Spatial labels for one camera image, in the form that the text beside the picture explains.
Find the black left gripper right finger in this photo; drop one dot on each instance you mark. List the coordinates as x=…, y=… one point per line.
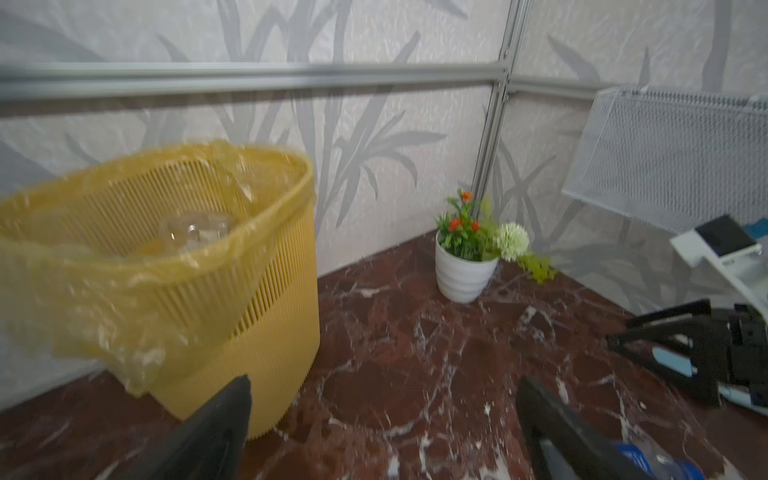
x=543, y=416

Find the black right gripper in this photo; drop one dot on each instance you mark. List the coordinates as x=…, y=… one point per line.
x=744, y=382

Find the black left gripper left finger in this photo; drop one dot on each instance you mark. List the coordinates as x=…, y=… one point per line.
x=208, y=445

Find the green soda bottle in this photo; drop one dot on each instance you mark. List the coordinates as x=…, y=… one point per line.
x=193, y=230

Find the yellow ribbed trash bin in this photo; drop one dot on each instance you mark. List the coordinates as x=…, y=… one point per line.
x=274, y=345

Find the yellow plastic bin liner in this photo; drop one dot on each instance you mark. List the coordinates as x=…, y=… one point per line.
x=84, y=275

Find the blue label bottle middle right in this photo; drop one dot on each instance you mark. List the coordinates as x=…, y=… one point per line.
x=658, y=465

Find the white flower pot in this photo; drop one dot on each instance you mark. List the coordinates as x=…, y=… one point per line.
x=462, y=281

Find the artificial green flowering plant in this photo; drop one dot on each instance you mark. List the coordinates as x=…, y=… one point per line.
x=469, y=232

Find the white wire mesh basket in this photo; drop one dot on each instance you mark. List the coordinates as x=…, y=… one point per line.
x=673, y=159

